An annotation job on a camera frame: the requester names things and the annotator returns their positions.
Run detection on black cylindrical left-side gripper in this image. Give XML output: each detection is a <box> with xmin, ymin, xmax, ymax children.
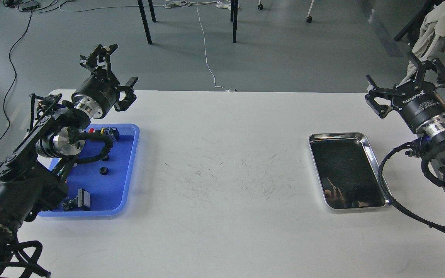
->
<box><xmin>72</xmin><ymin>44</ymin><xmax>138</xmax><ymax>119</ymax></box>

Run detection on black cylindrical right-side gripper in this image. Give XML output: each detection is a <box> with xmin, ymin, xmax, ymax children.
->
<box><xmin>364</xmin><ymin>52</ymin><xmax>445</xmax><ymax>134</ymax></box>

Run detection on small black gear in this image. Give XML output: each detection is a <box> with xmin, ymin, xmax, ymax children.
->
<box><xmin>99</xmin><ymin>166</ymin><xmax>109</xmax><ymax>175</ymax></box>

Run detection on black left-side robot arm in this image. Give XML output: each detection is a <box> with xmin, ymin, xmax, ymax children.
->
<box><xmin>0</xmin><ymin>44</ymin><xmax>138</xmax><ymax>278</ymax></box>

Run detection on black right-side robot arm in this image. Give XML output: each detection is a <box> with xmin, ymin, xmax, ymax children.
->
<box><xmin>365</xmin><ymin>53</ymin><xmax>445</xmax><ymax>233</ymax></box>

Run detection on blue plastic tray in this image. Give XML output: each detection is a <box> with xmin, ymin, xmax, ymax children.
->
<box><xmin>39</xmin><ymin>124</ymin><xmax>141</xmax><ymax>217</ymax></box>

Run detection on silver metal tray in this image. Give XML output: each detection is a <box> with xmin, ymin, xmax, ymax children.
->
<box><xmin>308</xmin><ymin>132</ymin><xmax>391</xmax><ymax>213</ymax></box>

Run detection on black table leg left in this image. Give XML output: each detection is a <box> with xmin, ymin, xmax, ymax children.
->
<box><xmin>137</xmin><ymin>0</ymin><xmax>156</xmax><ymax>45</ymax></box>

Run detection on black table leg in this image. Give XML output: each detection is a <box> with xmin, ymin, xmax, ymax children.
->
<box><xmin>229</xmin><ymin>0</ymin><xmax>239</xmax><ymax>43</ymax></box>
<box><xmin>137</xmin><ymin>0</ymin><xmax>156</xmax><ymax>45</ymax></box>

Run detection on black power strip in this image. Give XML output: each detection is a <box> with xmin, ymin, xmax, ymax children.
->
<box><xmin>3</xmin><ymin>0</ymin><xmax>40</xmax><ymax>11</ymax></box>

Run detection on white caster leg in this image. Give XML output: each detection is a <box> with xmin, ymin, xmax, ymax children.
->
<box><xmin>257</xmin><ymin>0</ymin><xmax>315</xmax><ymax>23</ymax></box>

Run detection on black table leg right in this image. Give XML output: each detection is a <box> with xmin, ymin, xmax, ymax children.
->
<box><xmin>229</xmin><ymin>0</ymin><xmax>239</xmax><ymax>43</ymax></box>

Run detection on white floor cable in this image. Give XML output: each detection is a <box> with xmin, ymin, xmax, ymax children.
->
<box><xmin>164</xmin><ymin>0</ymin><xmax>240</xmax><ymax>92</ymax></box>

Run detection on black floor cable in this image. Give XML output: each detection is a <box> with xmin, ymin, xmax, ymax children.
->
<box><xmin>0</xmin><ymin>0</ymin><xmax>68</xmax><ymax>173</ymax></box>

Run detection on black switch block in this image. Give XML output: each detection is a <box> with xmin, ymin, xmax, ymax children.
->
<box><xmin>61</xmin><ymin>188</ymin><xmax>91</xmax><ymax>211</ymax></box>

